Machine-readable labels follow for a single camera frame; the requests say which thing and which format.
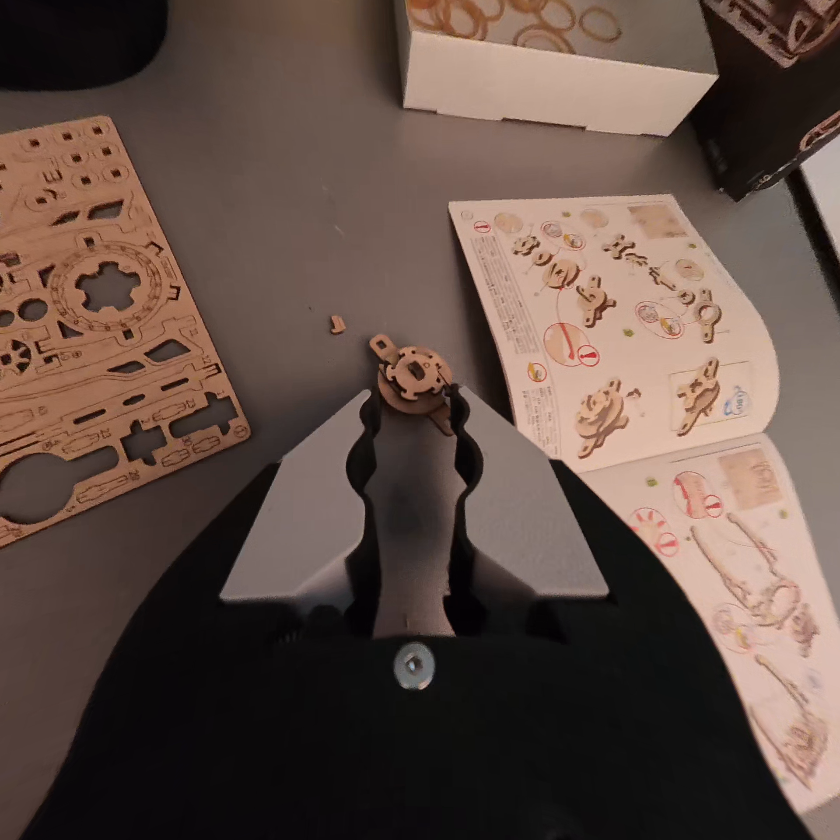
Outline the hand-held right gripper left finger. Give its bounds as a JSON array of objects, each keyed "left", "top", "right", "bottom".
[{"left": 218, "top": 388, "right": 376, "bottom": 618}]

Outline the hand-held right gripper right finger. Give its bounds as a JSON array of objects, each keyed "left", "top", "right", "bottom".
[{"left": 448, "top": 386, "right": 611, "bottom": 601}]

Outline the small round wooden model assembly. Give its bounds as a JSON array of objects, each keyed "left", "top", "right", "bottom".
[{"left": 369, "top": 333, "right": 457, "bottom": 437}]

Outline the laser-cut wooden parts sheet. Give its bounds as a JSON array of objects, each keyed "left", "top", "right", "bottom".
[{"left": 0, "top": 116, "right": 252, "bottom": 549}]

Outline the printed instruction booklet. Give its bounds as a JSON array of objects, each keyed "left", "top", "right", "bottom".
[{"left": 448, "top": 193, "right": 840, "bottom": 818}]

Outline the white cardboard box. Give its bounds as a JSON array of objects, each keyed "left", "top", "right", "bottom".
[{"left": 394, "top": 0, "right": 719, "bottom": 137}]

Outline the white flat panel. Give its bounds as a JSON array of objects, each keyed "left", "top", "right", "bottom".
[{"left": 799, "top": 154, "right": 840, "bottom": 263}]

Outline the dark printed product box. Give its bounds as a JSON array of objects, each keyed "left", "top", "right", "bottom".
[{"left": 696, "top": 0, "right": 840, "bottom": 203}]

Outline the pile of rubber bands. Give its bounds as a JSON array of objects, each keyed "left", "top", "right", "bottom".
[{"left": 406, "top": 0, "right": 624, "bottom": 56}]

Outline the black rounded object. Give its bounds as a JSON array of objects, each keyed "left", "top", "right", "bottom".
[{"left": 0, "top": 0, "right": 168, "bottom": 91}]

